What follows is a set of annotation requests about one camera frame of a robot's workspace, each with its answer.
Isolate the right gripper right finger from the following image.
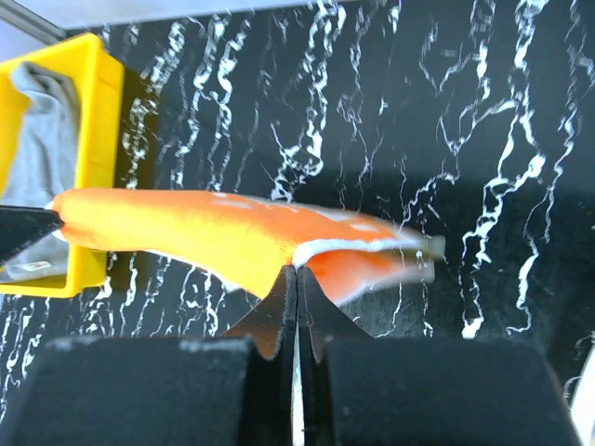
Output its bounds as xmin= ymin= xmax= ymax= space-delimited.
xmin=297 ymin=268 xmax=579 ymax=445

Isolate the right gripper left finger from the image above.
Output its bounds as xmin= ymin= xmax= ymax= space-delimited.
xmin=1 ymin=267 xmax=297 ymax=445

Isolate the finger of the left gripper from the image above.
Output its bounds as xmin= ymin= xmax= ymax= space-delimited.
xmin=0 ymin=206 xmax=64 ymax=265

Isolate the grey cloth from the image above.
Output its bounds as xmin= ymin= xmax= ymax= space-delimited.
xmin=1 ymin=61 xmax=80 ymax=282

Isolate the cream orange fox towel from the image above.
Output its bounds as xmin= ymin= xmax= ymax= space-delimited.
xmin=50 ymin=189 xmax=445 ymax=306

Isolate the white plastic basket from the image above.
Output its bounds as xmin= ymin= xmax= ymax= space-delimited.
xmin=570 ymin=348 xmax=595 ymax=445

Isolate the yellow plastic bin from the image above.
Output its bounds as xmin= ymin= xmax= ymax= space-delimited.
xmin=1 ymin=33 xmax=125 ymax=298

